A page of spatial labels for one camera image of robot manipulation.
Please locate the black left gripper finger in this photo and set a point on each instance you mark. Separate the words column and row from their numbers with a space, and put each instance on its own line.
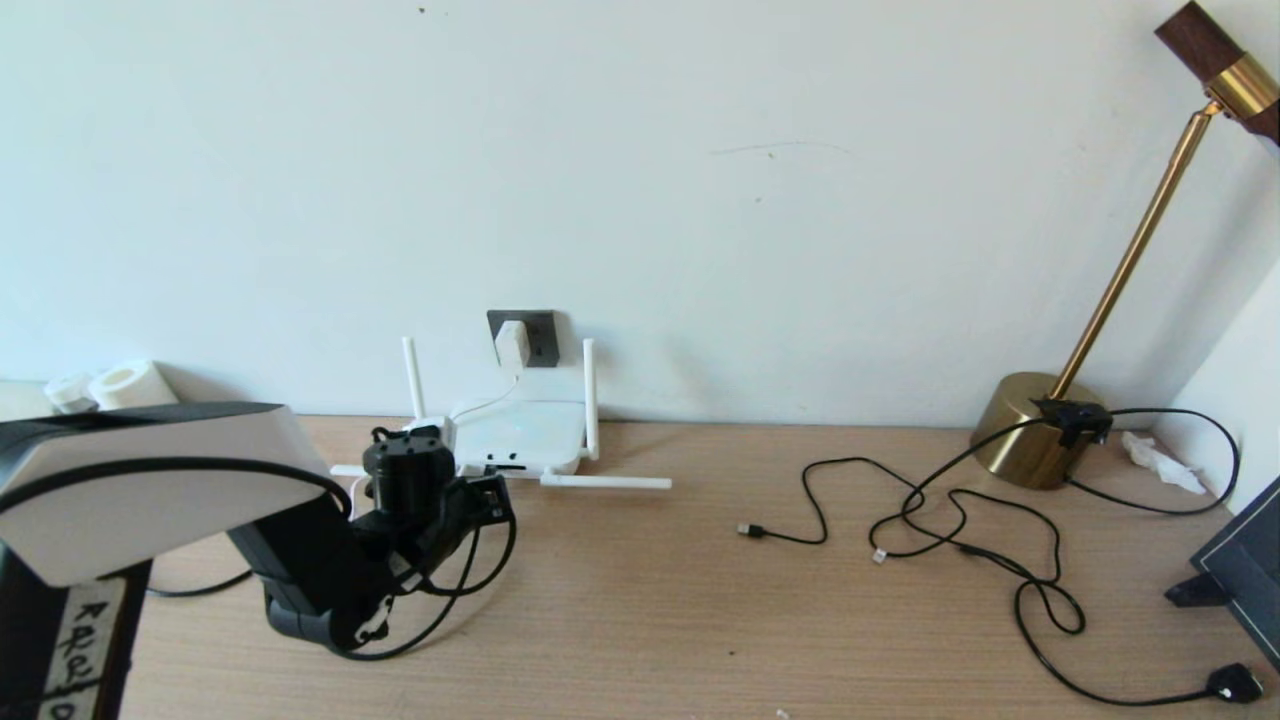
column 497, row 480
column 478, row 478

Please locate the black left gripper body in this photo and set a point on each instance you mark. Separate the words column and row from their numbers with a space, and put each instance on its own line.
column 410, row 490

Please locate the white power adapter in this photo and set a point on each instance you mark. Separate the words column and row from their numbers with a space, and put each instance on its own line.
column 513, row 343

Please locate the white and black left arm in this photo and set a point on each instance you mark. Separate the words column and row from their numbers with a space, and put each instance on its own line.
column 180, row 480

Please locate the white router with antennas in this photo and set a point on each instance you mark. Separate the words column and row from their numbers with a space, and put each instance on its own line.
column 530, row 435

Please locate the white toilet paper roll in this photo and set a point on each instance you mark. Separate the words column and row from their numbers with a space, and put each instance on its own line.
column 130, row 385

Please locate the gold desk lamp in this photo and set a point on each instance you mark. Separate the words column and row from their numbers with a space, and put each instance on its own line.
column 1020, row 440

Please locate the black clip on lamp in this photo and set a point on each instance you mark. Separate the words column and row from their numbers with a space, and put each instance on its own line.
column 1070, row 418

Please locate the crumpled white tissue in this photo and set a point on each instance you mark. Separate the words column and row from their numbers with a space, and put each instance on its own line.
column 1160, row 465

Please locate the black clip stand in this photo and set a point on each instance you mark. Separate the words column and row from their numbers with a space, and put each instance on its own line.
column 1195, row 592

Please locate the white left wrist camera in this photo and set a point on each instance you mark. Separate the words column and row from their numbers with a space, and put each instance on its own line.
column 432, row 428

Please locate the grey wall socket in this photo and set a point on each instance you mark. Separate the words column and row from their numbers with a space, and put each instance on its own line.
column 545, row 345

